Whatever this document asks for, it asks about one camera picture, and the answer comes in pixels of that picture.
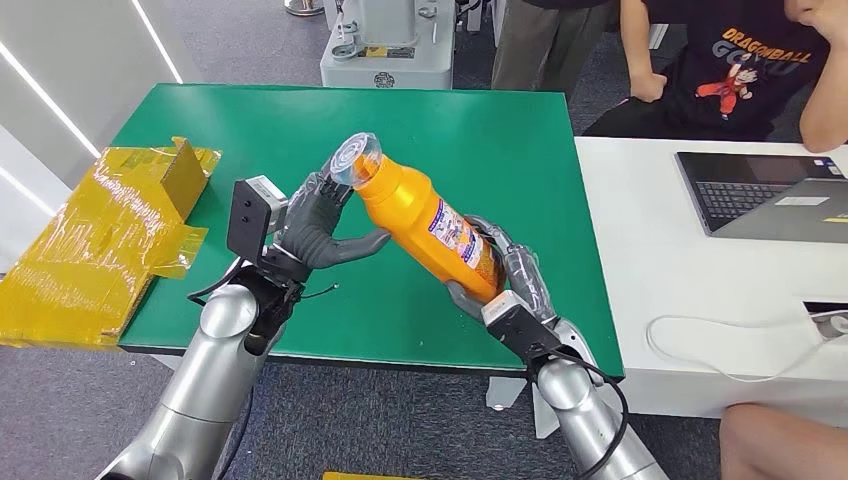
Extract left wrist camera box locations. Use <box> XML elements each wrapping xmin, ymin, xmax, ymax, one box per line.
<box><xmin>226</xmin><ymin>175</ymin><xmax>289</xmax><ymax>266</ymax></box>

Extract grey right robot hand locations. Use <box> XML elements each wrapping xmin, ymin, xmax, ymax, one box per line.
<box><xmin>445</xmin><ymin>215</ymin><xmax>559</xmax><ymax>327</ymax></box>

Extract white machine stand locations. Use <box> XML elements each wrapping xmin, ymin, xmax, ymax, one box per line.
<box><xmin>320</xmin><ymin>0</ymin><xmax>457</xmax><ymax>91</ymax></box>

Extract standing person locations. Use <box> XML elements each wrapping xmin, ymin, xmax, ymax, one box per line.
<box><xmin>491</xmin><ymin>0</ymin><xmax>621</xmax><ymax>102</ymax></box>

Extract orange plastic bottle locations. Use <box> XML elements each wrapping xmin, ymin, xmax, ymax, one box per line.
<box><xmin>329</xmin><ymin>131</ymin><xmax>508</xmax><ymax>305</ymax></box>

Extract green top table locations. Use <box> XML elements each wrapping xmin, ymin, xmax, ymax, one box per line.
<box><xmin>115</xmin><ymin>83</ymin><xmax>625</xmax><ymax>442</ymax></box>

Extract yellow taped cardboard box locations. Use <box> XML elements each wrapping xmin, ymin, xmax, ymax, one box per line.
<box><xmin>0</xmin><ymin>136</ymin><xmax>223</xmax><ymax>350</ymax></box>

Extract black laptop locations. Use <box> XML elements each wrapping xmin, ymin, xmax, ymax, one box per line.
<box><xmin>675</xmin><ymin>152</ymin><xmax>848</xmax><ymax>238</ymax></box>

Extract yellow flat object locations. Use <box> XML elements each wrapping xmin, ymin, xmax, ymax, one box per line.
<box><xmin>322</xmin><ymin>471</ymin><xmax>425</xmax><ymax>480</ymax></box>

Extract seated person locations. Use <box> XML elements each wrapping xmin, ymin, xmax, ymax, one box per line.
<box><xmin>582</xmin><ymin>0</ymin><xmax>848</xmax><ymax>155</ymax></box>

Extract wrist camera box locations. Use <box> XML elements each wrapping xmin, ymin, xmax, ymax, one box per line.
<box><xmin>226</xmin><ymin>175</ymin><xmax>289</xmax><ymax>266</ymax></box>
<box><xmin>481</xmin><ymin>291</ymin><xmax>564</xmax><ymax>362</ymax></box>

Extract grey flat folder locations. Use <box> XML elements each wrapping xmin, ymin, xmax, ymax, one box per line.
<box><xmin>712</xmin><ymin>177</ymin><xmax>848</xmax><ymax>246</ymax></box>

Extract white furniture leg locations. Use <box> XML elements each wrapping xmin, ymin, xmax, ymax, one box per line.
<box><xmin>465</xmin><ymin>0</ymin><xmax>509</xmax><ymax>51</ymax></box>

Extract thin white cable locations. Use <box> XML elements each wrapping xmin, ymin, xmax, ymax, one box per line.
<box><xmin>645</xmin><ymin>314</ymin><xmax>848</xmax><ymax>384</ymax></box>

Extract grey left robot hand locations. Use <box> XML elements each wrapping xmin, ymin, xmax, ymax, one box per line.
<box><xmin>274</xmin><ymin>157</ymin><xmax>393</xmax><ymax>284</ymax></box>

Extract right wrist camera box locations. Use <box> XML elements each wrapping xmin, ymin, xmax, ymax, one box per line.
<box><xmin>481</xmin><ymin>291</ymin><xmax>564</xmax><ymax>362</ymax></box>

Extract person beside the robot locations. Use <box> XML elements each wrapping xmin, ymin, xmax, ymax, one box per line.
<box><xmin>720</xmin><ymin>404</ymin><xmax>848</xmax><ymax>480</ymax></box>

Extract dark small device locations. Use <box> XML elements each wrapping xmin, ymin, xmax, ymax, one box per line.
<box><xmin>802</xmin><ymin>302</ymin><xmax>848</xmax><ymax>342</ymax></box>

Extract white desk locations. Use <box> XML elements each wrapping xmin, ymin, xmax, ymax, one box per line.
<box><xmin>573</xmin><ymin>136</ymin><xmax>848</xmax><ymax>425</ymax></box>

